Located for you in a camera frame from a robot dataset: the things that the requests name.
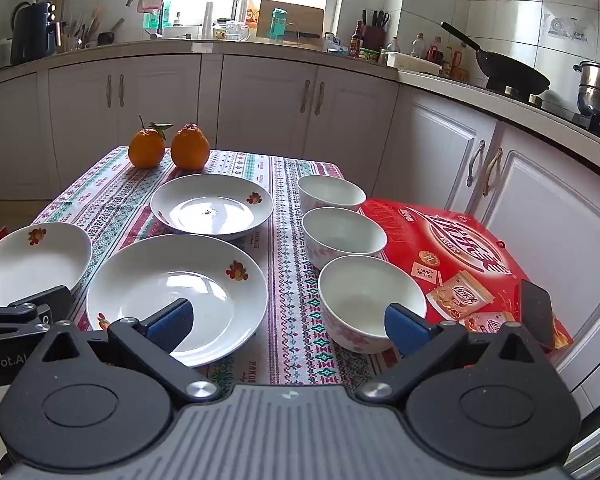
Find black wok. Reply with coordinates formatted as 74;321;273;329
440;21;552;96

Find dark blue air fryer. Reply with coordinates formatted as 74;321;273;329
10;1;57;66

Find stained white fruit-print plate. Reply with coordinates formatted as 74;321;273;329
150;174;274;241

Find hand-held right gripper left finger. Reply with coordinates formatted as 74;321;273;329
39;298;221;402

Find gas stove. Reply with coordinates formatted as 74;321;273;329
485;85;600;148

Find green dish soap bottle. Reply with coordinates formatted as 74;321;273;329
142;0;173;28

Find red snack gift box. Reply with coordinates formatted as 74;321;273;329
357;197;576;361

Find black smartphone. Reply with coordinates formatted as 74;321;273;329
520;280;557;351

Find orange with bumpy top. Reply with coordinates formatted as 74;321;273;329
171;123;211;171

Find white floral bowl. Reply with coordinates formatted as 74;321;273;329
301;207;388;271
297;175;367;213
318;255;427;353

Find small black pot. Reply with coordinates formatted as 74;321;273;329
97;19;126;46

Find wall sticker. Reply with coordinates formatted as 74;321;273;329
547;12;588;43

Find metal faucet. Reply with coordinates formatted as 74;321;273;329
126;0;163;40

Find patterned tablecloth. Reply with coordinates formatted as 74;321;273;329
30;146;406;386

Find orange condiment container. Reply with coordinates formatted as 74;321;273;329
450;42;470;81

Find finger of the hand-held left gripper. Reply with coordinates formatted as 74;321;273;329
0;285;73;339

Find utensil holder with utensils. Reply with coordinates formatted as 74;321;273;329
62;7;103;52

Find orange with green leaf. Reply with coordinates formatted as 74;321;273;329
128;115;173;169

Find white plastic tray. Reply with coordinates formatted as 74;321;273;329
385;51;442;77

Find brown cutting board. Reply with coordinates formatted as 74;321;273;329
256;0;325;41

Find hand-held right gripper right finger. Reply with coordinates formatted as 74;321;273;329
356;303;538;403

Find teal water bottle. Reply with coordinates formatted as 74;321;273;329
270;8;287;43

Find knife block with knives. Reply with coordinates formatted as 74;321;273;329
361;9;391;52

